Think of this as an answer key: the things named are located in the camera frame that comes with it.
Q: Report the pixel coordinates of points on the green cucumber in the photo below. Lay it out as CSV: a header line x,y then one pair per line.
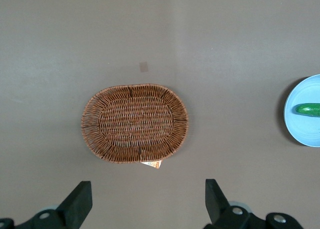
x,y
308,109

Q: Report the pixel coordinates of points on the orange paper basket tag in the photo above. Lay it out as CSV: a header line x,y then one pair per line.
x,y
153,164

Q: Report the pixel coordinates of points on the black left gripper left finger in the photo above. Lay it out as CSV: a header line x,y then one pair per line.
x,y
75,204

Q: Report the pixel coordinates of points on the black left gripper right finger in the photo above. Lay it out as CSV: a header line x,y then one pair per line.
x,y
220,209

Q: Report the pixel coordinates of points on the light blue round plate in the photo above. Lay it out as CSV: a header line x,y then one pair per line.
x,y
300,129

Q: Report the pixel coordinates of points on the brown oval wicker basket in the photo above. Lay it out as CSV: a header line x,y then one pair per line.
x,y
135,124

